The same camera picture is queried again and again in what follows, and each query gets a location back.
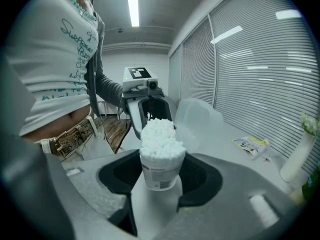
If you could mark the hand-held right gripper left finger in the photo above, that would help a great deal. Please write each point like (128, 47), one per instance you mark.
(87, 181)

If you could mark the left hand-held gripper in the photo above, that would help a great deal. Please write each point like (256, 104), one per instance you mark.
(132, 84)

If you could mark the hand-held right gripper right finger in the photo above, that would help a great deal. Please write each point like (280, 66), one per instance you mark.
(237, 196)

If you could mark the clear plastic lid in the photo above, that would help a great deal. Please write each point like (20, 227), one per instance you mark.
(197, 124)

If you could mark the small white case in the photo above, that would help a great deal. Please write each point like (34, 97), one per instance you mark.
(160, 174)

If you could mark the person's left forearm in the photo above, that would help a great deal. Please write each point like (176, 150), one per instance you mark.
(112, 94)

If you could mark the person's pale trousers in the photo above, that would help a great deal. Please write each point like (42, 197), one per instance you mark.
(97, 146)

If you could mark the snakeskin pattern belt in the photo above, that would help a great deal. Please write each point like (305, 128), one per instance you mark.
(72, 139)

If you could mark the small pale trinket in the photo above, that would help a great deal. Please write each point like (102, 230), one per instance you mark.
(268, 159)

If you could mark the green yellow cover book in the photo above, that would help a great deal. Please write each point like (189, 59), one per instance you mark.
(250, 145)

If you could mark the person's gray cardigan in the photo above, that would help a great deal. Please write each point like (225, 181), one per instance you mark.
(96, 84)

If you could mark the white ceramic vase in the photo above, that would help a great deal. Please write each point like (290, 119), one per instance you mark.
(296, 159)

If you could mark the potted white-flower plant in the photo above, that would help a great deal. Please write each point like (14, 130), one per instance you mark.
(310, 186)

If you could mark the ceiling smoke detector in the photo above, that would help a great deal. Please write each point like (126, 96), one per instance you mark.
(120, 30)

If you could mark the white flower bouquet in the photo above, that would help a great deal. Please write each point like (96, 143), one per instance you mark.
(310, 124)

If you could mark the long ceiling light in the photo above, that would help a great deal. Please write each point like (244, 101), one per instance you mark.
(132, 6)

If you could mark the person's white printed top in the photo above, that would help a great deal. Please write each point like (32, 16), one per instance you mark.
(50, 59)

